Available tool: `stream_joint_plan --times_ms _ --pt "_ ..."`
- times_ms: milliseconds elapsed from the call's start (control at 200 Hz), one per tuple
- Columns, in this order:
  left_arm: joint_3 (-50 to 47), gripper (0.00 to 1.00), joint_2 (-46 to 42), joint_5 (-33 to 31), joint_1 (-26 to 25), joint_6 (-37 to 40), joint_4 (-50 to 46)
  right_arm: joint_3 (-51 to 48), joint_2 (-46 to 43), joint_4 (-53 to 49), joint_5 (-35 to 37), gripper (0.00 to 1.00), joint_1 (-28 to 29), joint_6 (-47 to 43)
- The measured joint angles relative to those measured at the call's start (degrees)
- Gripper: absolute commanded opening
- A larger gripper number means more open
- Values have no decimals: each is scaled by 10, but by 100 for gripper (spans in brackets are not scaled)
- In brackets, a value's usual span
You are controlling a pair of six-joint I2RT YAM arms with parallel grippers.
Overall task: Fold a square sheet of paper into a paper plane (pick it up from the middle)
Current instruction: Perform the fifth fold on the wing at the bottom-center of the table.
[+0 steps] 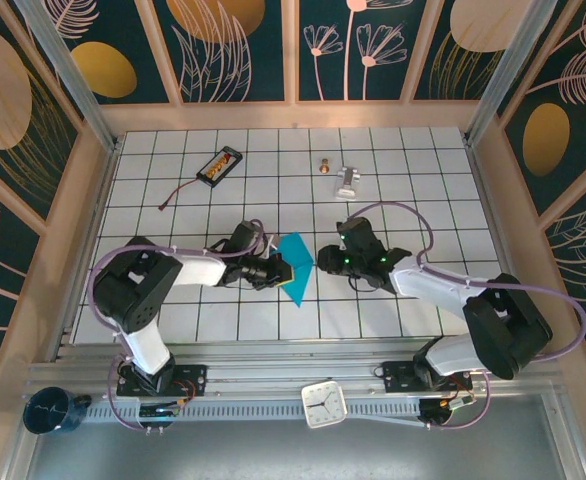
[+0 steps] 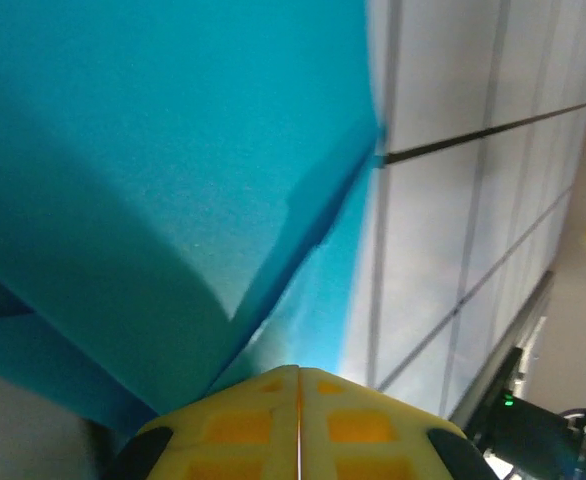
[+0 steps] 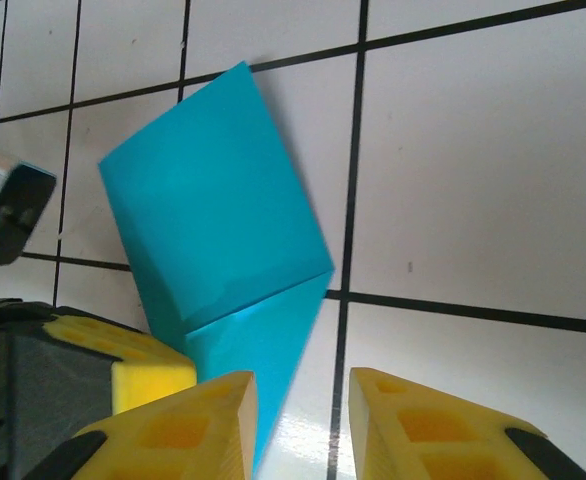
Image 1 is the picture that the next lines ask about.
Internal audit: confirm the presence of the blue square paper sheet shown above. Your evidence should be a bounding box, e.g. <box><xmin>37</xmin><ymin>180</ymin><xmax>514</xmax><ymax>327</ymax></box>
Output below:
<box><xmin>275</xmin><ymin>231</ymin><xmax>317</xmax><ymax>308</ymax></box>

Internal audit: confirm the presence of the white square clock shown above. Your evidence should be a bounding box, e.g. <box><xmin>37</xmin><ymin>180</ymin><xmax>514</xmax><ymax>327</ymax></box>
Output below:
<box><xmin>300</xmin><ymin>380</ymin><xmax>349</xmax><ymax>430</ymax></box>

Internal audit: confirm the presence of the black battery holder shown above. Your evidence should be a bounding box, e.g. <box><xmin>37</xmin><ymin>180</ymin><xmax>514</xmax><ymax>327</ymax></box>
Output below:
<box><xmin>195</xmin><ymin>145</ymin><xmax>244</xmax><ymax>189</ymax></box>

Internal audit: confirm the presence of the black controller board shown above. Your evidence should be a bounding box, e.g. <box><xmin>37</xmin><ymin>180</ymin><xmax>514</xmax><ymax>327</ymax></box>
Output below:
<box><xmin>137</xmin><ymin>402</ymin><xmax>183</xmax><ymax>430</ymax></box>
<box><xmin>419</xmin><ymin>397</ymin><xmax>476</xmax><ymax>429</ymax></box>

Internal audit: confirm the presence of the dark blue mug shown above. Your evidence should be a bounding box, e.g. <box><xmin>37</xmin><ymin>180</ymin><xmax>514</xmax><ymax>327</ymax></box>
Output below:
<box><xmin>22</xmin><ymin>387</ymin><xmax>93</xmax><ymax>437</ymax></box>

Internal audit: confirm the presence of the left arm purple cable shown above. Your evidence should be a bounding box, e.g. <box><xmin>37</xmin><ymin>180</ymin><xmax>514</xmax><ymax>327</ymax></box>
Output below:
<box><xmin>86</xmin><ymin>217</ymin><xmax>274</xmax><ymax>432</ymax></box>

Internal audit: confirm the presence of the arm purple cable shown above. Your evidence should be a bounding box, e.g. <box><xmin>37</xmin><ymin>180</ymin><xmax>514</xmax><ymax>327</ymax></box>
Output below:
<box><xmin>345</xmin><ymin>202</ymin><xmax>586</xmax><ymax>432</ymax></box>
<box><xmin>86</xmin><ymin>217</ymin><xmax>274</xmax><ymax>432</ymax></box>

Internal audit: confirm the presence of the aluminium mounting rail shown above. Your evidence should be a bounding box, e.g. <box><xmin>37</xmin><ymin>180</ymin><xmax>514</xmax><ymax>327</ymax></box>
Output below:
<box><xmin>27</xmin><ymin>342</ymin><xmax>559</xmax><ymax>401</ymax></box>

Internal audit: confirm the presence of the red black wire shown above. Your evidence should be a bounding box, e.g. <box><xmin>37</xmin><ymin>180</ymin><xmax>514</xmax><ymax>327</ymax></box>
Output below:
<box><xmin>158</xmin><ymin>177</ymin><xmax>202</xmax><ymax>210</ymax></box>

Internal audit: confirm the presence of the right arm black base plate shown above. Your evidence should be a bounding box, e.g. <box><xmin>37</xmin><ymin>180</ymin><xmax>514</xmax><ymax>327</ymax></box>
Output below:
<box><xmin>382</xmin><ymin>360</ymin><xmax>472</xmax><ymax>394</ymax></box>

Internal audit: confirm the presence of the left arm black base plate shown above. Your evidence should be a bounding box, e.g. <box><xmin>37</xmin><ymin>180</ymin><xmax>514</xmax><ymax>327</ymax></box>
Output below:
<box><xmin>116</xmin><ymin>364</ymin><xmax>209</xmax><ymax>398</ymax></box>

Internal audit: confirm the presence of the slotted grey cable duct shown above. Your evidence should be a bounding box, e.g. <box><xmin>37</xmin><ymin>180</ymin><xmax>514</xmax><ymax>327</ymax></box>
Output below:
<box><xmin>80</xmin><ymin>399</ymin><xmax>424</xmax><ymax>427</ymax></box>

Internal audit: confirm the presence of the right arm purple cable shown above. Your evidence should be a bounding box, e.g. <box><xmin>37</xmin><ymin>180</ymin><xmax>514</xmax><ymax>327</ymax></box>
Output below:
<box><xmin>345</xmin><ymin>202</ymin><xmax>586</xmax><ymax>432</ymax></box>

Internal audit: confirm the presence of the aluminium frame post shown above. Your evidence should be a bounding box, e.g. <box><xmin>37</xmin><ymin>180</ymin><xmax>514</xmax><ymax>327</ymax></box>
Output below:
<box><xmin>463</xmin><ymin>0</ymin><xmax>559</xmax><ymax>147</ymax></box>
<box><xmin>13</xmin><ymin>0</ymin><xmax>120</xmax><ymax>152</ymax></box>

